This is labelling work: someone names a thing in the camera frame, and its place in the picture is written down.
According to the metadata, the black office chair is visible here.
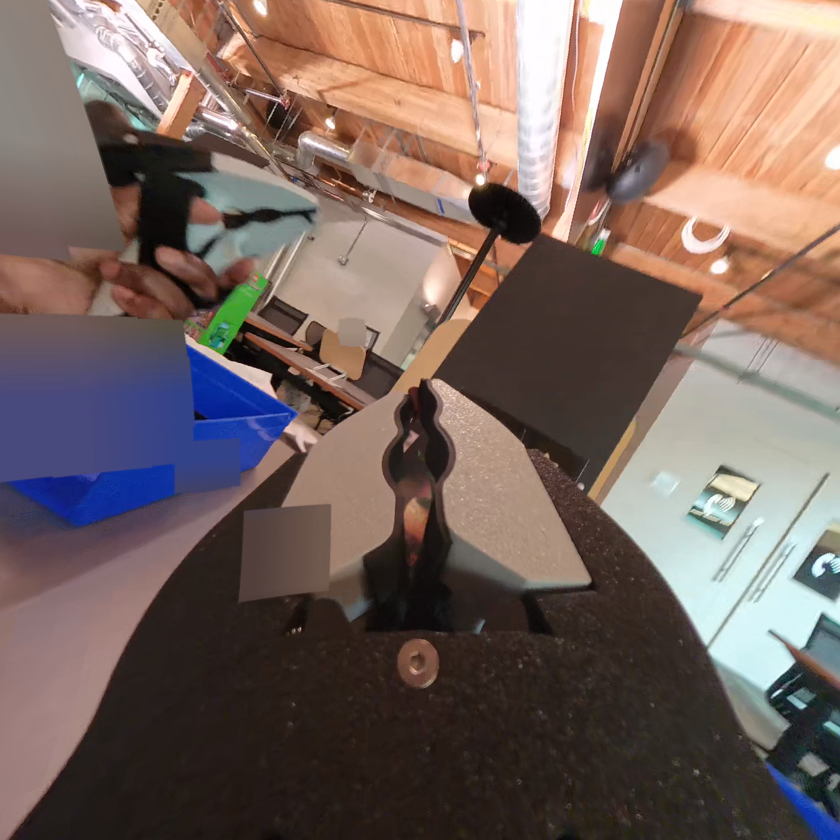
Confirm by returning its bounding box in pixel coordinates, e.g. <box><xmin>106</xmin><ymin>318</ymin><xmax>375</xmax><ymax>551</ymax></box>
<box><xmin>259</xmin><ymin>295</ymin><xmax>309</xmax><ymax>337</ymax></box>

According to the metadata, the wooden office table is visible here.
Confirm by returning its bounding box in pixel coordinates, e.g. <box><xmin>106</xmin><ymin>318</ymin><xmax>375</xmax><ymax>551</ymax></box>
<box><xmin>243</xmin><ymin>311</ymin><xmax>378</xmax><ymax>413</ymax></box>

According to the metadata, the round silver air duct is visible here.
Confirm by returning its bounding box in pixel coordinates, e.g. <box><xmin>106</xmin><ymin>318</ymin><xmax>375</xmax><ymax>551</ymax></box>
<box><xmin>515</xmin><ymin>0</ymin><xmax>580</xmax><ymax>221</ymax></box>

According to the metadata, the white paper sheet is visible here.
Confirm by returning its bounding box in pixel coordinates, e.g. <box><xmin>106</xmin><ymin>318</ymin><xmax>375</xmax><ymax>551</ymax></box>
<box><xmin>281</xmin><ymin>420</ymin><xmax>324</xmax><ymax>455</ymax></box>

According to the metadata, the black ceiling fixture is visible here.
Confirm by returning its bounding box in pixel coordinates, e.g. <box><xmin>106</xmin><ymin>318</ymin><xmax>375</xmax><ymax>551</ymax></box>
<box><xmin>581</xmin><ymin>134</ymin><xmax>672</xmax><ymax>206</ymax></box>

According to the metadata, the blue plastic bin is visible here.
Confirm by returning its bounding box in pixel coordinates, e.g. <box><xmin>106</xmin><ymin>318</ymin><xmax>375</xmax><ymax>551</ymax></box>
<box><xmin>3</xmin><ymin>344</ymin><xmax>299</xmax><ymax>528</ymax></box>

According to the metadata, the grey desk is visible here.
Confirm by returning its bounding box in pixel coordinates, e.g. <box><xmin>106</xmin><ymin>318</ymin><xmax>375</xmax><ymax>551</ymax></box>
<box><xmin>0</xmin><ymin>433</ymin><xmax>316</xmax><ymax>834</ymax></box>

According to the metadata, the dark wall picture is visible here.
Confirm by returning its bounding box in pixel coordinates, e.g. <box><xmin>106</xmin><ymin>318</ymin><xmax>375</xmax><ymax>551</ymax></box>
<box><xmin>686</xmin><ymin>465</ymin><xmax>762</xmax><ymax>542</ymax></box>
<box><xmin>791</xmin><ymin>525</ymin><xmax>840</xmax><ymax>601</ymax></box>

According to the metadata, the blue plastic object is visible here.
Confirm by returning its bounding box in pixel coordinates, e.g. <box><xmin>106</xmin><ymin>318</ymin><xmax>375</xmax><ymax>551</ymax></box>
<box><xmin>764</xmin><ymin>761</ymin><xmax>840</xmax><ymax>840</ymax></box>

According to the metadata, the person's left hand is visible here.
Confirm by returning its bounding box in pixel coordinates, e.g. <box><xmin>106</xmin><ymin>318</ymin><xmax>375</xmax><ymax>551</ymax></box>
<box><xmin>0</xmin><ymin>187</ymin><xmax>257</xmax><ymax>322</ymax></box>

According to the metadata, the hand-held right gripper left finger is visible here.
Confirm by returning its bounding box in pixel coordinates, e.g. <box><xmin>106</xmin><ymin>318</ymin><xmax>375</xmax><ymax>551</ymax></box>
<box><xmin>282</xmin><ymin>394</ymin><xmax>429</xmax><ymax>622</ymax></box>

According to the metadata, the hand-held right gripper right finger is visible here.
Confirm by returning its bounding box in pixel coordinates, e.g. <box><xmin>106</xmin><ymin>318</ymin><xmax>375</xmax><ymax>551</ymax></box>
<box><xmin>419</xmin><ymin>379</ymin><xmax>593</xmax><ymax>599</ymax></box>

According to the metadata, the tan chair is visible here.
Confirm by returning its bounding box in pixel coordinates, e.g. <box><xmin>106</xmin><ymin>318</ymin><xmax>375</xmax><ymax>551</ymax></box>
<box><xmin>319</xmin><ymin>327</ymin><xmax>368</xmax><ymax>383</ymax></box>

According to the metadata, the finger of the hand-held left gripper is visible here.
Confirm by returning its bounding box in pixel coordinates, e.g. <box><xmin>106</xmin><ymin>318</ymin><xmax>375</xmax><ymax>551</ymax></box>
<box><xmin>189</xmin><ymin>211</ymin><xmax>317</xmax><ymax>278</ymax></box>
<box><xmin>196</xmin><ymin>153</ymin><xmax>322</xmax><ymax>223</ymax></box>

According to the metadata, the rectangular silver air duct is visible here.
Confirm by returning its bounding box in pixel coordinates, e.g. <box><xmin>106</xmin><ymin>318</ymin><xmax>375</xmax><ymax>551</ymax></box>
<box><xmin>295</xmin><ymin>131</ymin><xmax>488</xmax><ymax>219</ymax></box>

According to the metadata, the green toy box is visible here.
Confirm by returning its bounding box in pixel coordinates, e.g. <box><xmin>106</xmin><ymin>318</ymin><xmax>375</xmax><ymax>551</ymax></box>
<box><xmin>197</xmin><ymin>271</ymin><xmax>271</xmax><ymax>357</ymax></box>

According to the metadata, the black floor lamp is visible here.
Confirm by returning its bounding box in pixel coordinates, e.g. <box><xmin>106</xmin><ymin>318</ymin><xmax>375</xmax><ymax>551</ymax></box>
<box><xmin>436</xmin><ymin>182</ymin><xmax>543</xmax><ymax>324</ymax></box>

